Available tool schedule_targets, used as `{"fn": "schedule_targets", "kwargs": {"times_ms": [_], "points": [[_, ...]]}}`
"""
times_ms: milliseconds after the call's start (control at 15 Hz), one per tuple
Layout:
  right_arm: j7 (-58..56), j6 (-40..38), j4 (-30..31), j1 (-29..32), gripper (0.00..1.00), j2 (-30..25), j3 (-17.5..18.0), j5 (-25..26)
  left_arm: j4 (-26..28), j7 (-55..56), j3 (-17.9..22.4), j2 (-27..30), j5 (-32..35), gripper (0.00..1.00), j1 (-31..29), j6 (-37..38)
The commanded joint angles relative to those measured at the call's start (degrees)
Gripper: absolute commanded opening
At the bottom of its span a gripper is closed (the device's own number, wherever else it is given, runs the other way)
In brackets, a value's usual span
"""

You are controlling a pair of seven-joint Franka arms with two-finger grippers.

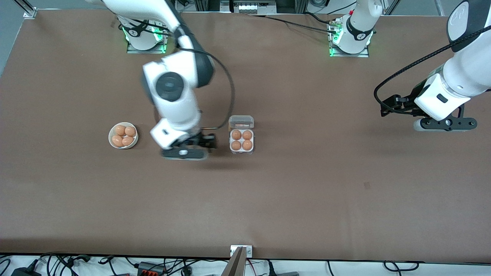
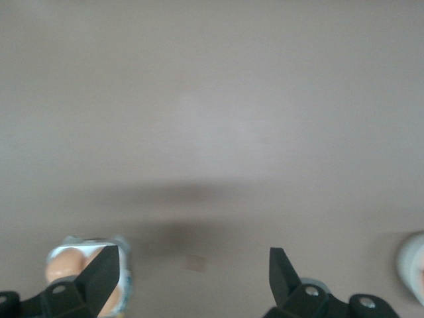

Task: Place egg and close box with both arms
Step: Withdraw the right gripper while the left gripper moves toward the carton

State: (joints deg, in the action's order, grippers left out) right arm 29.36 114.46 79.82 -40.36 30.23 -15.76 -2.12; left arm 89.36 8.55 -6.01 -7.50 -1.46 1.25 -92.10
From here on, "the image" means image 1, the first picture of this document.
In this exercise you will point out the white round bowl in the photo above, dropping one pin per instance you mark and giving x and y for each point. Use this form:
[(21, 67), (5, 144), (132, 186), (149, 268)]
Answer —
[(134, 144)]

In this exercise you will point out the aluminium frame corner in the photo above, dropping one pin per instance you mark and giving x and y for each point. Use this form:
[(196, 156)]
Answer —
[(30, 13)]

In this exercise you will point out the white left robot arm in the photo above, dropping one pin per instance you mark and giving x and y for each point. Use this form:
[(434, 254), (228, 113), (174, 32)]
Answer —
[(358, 27)]

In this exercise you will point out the small metal camera bracket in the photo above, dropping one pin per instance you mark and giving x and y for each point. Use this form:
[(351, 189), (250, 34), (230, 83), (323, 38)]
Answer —
[(248, 251)]

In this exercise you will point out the grey camera pole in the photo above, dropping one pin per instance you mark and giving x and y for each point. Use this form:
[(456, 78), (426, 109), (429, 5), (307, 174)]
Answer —
[(234, 266)]

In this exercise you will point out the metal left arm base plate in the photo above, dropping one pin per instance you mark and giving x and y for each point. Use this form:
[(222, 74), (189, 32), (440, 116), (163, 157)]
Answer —
[(349, 55)]

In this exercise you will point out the black power adapter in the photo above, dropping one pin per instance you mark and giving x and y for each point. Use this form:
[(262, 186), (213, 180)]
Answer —
[(25, 273)]

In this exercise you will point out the clear plastic egg carton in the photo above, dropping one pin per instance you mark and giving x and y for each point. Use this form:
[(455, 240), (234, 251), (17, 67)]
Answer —
[(241, 122)]

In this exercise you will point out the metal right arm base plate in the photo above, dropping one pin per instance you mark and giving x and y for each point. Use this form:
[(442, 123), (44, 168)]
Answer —
[(145, 51)]

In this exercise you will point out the black device with orange connectors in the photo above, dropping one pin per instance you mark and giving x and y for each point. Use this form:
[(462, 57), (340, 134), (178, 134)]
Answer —
[(147, 269)]

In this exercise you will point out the brown egg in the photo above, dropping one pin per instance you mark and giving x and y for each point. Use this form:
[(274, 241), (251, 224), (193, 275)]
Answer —
[(247, 145), (236, 135), (127, 140), (117, 140), (130, 131), (236, 145), (247, 135), (120, 130)]

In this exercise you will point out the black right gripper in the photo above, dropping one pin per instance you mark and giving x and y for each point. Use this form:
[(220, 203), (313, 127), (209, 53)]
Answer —
[(202, 140)]

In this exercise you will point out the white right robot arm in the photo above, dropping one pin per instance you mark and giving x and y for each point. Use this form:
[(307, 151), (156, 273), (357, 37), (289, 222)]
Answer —
[(180, 103)]

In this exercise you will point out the white power strip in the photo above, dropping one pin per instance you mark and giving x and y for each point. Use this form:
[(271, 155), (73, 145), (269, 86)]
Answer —
[(249, 7)]

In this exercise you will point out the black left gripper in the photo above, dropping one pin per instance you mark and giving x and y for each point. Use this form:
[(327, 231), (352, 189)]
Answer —
[(406, 105)]

